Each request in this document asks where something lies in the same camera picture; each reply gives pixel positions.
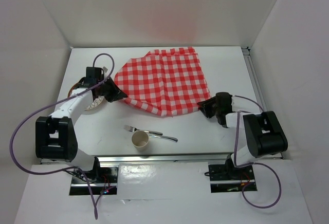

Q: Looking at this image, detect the red white checkered cloth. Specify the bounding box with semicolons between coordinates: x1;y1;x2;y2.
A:
114;47;211;117

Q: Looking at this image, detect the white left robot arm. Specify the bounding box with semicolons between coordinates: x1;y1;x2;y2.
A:
35;77;127;182

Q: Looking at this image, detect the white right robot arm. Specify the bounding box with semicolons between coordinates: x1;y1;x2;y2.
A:
197;92;288;179

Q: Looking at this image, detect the patterned ceramic plate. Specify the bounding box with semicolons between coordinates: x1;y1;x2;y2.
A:
67;83;105;111

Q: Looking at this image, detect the silver fork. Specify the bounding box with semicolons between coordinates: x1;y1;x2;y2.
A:
123;125;163;136

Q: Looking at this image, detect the silver table knife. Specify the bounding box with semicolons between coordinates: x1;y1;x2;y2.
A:
148;134;178;143

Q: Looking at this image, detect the beige paper cup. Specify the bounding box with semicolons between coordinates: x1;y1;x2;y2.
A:
131;131;149;151

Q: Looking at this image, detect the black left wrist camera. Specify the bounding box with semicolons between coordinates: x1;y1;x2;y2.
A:
84;67;104;85

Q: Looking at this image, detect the aluminium front rail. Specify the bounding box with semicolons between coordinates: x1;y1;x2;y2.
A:
98;153;230;164

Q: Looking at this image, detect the aluminium side rail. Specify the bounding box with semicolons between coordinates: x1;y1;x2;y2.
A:
241;47;285;158

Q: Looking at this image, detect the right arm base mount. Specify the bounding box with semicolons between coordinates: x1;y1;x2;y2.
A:
204;164;258;193

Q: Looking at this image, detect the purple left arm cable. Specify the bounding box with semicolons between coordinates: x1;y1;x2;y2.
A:
9;53;115;220

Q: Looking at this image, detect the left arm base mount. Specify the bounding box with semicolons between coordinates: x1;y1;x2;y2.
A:
68;166;119;196

